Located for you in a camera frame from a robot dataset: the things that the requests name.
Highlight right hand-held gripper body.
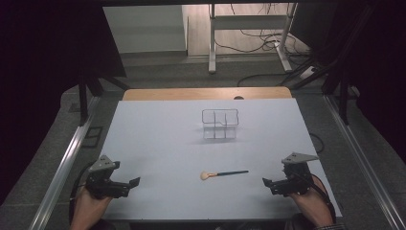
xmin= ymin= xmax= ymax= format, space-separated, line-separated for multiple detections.
xmin=270 ymin=151 xmax=320 ymax=196

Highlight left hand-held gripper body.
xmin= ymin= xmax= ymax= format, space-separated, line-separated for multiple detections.
xmin=85 ymin=154 xmax=132 ymax=200

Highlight makeup brush with dark handle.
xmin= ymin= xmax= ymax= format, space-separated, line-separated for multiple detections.
xmin=199 ymin=170 xmax=250 ymax=181

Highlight clear acrylic organizer box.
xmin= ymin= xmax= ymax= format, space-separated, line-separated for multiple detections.
xmin=201 ymin=108 xmax=240 ymax=141

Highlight person's left hand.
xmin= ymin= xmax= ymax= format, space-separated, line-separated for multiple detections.
xmin=70 ymin=186 xmax=113 ymax=230

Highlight person's right hand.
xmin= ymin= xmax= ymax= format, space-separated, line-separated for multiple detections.
xmin=287 ymin=174 xmax=335 ymax=228

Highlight white table cover sheet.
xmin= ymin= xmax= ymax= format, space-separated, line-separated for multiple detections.
xmin=101 ymin=98 xmax=343 ymax=221

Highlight person's plaid right sleeve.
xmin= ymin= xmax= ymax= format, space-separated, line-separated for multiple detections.
xmin=314 ymin=222 xmax=348 ymax=230

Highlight black metal stand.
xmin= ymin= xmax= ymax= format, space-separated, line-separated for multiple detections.
xmin=281 ymin=4 xmax=379 ymax=127
xmin=77 ymin=71 xmax=130 ymax=127

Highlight white power strip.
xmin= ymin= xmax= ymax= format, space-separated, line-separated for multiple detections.
xmin=299 ymin=65 xmax=318 ymax=81

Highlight black curtain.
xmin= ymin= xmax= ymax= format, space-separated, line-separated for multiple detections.
xmin=288 ymin=0 xmax=406 ymax=166
xmin=0 ymin=0 xmax=127 ymax=206

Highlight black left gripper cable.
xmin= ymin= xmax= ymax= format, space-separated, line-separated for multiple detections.
xmin=69 ymin=161 xmax=97 ymax=221

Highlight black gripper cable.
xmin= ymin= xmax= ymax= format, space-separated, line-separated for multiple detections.
xmin=69 ymin=161 xmax=97 ymax=221
xmin=306 ymin=173 xmax=337 ymax=224

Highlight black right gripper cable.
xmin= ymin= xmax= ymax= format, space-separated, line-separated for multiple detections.
xmin=306 ymin=173 xmax=337 ymax=224

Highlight aluminium rail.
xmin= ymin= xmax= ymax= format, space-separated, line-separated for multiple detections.
xmin=28 ymin=95 xmax=101 ymax=230
xmin=323 ymin=94 xmax=406 ymax=230

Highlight thin black cable loop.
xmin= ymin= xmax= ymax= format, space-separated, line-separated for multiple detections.
xmin=308 ymin=131 xmax=326 ymax=154

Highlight long black floor cable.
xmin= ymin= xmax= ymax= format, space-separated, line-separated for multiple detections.
xmin=236 ymin=72 xmax=303 ymax=88

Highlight tangled black floor cables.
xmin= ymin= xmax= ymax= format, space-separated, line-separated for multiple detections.
xmin=213 ymin=3 xmax=311 ymax=56

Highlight white metal desk frame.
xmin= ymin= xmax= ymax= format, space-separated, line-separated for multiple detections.
xmin=208 ymin=3 xmax=299 ymax=75

